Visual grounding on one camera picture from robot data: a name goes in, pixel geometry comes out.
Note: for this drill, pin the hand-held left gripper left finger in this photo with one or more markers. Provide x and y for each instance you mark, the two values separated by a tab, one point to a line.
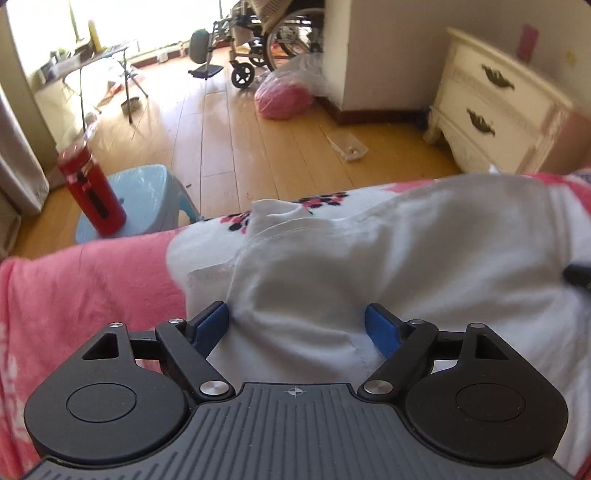
210	327

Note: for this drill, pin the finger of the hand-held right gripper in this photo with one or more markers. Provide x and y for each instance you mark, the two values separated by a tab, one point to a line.
579	277

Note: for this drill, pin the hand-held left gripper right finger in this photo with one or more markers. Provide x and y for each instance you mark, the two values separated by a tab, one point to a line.
383	332

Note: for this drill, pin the white shirt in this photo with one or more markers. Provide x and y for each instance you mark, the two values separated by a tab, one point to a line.
369	254

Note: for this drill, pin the pink floral blanket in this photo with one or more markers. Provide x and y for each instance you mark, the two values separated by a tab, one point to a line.
92	286

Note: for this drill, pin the light blue plastic stool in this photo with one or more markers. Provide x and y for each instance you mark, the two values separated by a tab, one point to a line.
147	194

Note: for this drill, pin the red water bottle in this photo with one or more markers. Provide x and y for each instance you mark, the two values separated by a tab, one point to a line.
92	194

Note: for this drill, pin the cream nightstand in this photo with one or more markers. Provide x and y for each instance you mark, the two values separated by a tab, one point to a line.
498	110

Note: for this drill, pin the clear plastic tray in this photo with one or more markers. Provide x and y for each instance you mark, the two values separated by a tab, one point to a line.
348	147

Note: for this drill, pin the pink bundle in plastic bag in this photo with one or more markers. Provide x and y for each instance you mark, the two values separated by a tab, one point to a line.
286	97

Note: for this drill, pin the grey curtain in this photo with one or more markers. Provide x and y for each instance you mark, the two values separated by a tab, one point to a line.
18	138

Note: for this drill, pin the folding table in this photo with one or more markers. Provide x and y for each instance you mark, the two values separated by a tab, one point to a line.
92	57

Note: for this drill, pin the wheelchair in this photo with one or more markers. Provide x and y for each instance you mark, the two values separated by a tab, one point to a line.
258	37

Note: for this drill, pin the pink wall sticker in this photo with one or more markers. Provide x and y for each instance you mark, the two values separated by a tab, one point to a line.
527	41

